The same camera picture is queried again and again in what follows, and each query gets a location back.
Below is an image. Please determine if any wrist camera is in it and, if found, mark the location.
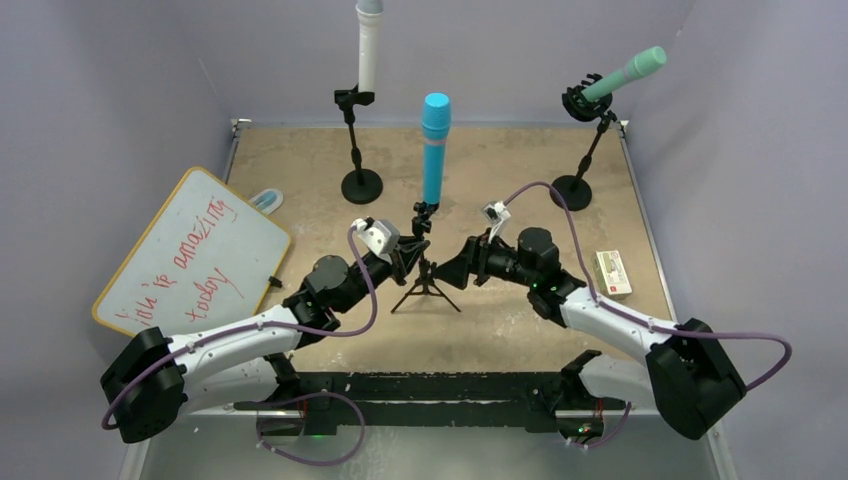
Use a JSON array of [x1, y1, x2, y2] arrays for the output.
[[481, 201, 511, 244], [351, 217, 401, 262]]

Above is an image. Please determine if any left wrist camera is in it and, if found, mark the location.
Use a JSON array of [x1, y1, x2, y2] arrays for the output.
[[351, 217, 401, 262]]

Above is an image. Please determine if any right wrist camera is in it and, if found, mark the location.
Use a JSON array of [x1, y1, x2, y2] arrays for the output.
[[481, 201, 511, 244]]

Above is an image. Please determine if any blue microphone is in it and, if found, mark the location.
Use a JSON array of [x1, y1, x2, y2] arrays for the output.
[[421, 92, 452, 205]]

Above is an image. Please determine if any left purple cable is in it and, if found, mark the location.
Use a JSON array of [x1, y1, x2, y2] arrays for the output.
[[100, 228, 380, 432]]

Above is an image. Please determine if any yellow-framed whiteboard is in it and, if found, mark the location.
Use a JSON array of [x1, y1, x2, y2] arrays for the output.
[[92, 167, 291, 336]]

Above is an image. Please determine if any black round-base stand right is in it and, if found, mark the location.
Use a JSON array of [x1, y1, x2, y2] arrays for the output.
[[550, 82, 619, 213]]

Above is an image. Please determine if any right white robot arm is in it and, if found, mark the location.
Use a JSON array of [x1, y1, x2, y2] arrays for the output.
[[435, 227, 747, 440]]

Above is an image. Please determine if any small white green box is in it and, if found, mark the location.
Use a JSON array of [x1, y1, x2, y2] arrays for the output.
[[594, 250, 633, 298]]

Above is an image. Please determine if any black tripod mic stand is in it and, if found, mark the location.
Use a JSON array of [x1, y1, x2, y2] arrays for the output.
[[391, 202, 461, 314]]

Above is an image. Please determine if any green microphone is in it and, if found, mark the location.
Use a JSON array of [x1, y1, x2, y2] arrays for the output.
[[582, 46, 667, 102]]

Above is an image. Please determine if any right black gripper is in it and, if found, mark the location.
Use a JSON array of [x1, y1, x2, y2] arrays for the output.
[[432, 228, 537, 290]]

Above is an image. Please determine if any whiteboard eraser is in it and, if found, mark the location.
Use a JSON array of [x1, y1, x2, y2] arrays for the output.
[[250, 188, 284, 216]]

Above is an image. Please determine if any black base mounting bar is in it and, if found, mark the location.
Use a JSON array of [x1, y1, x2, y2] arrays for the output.
[[234, 353, 625, 436]]

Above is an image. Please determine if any black round-base stand left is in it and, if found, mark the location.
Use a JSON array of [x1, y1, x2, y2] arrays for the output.
[[334, 85, 383, 205]]

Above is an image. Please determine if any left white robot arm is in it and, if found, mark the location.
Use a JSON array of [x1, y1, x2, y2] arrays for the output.
[[100, 236, 430, 444]]

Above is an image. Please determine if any purple cable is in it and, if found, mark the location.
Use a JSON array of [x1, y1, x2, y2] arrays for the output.
[[100, 228, 380, 432], [503, 182, 793, 393]]

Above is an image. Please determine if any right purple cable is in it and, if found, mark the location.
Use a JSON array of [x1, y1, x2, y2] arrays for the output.
[[503, 182, 793, 393]]

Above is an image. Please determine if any black round-base stand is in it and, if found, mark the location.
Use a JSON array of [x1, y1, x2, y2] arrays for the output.
[[334, 85, 383, 205], [550, 82, 619, 213]]

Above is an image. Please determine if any white microphone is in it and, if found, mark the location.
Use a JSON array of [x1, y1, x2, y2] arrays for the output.
[[356, 0, 384, 93]]

